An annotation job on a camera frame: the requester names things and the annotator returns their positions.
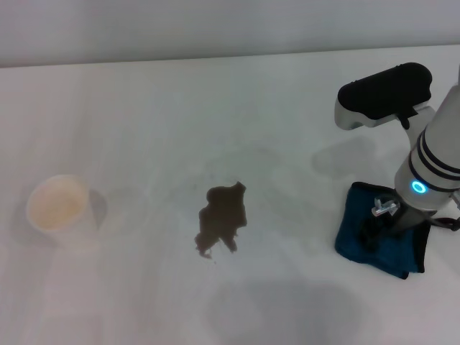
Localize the black water stain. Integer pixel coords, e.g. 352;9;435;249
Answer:
193;181;249;260

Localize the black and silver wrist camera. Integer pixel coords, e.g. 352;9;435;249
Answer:
333;62;434;131

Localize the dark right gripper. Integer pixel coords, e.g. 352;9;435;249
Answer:
359;201;431;253

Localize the blue rag with black trim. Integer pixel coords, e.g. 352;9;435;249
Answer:
334;180;460;280

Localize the silver clamp bracket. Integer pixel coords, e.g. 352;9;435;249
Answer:
371;196;401;219

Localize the white paper cup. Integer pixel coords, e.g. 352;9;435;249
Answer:
25;174;109;253

